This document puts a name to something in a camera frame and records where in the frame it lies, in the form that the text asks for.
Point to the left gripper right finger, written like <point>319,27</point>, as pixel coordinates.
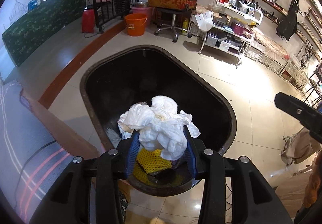
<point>234,189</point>

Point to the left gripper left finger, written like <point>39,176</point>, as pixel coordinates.
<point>68,200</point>

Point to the yellow foam fruit net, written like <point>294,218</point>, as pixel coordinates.
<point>151,168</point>

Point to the white tissue paper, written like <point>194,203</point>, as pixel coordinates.
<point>160,126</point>

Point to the dark sleeve forearm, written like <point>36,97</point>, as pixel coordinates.
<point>310,215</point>

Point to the dark brown trash bin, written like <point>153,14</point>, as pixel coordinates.
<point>145,90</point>

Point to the person right hand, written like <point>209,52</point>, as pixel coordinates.
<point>314,183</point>

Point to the beige bag on floor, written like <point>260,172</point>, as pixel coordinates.
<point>299,147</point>

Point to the white rolling cart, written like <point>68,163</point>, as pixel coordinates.
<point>226,26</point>

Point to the swivel stool chrome base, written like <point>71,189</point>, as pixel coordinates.
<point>172,26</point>

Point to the orange patterned suitcase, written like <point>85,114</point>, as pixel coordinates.
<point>174,4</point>

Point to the red bag on floor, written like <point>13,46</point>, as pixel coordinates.
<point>88,21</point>

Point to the orange plastic bucket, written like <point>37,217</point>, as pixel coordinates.
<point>135,24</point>

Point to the pink plastic basin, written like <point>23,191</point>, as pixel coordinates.
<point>143,8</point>

